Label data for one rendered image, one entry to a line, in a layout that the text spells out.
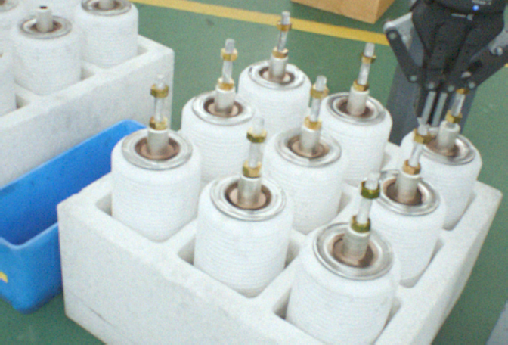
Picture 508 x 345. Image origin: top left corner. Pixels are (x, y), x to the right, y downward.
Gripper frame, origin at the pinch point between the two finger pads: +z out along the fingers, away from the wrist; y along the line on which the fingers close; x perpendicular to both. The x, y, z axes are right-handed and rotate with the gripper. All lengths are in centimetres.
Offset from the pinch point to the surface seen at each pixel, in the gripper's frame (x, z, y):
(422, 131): -0.5, 2.8, -0.2
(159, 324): -7.7, 25.9, -24.1
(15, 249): -0.8, 23.9, -41.5
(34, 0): 42, 12, -51
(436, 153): 7.7, 10.4, 5.0
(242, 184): -4.3, 8.7, -17.1
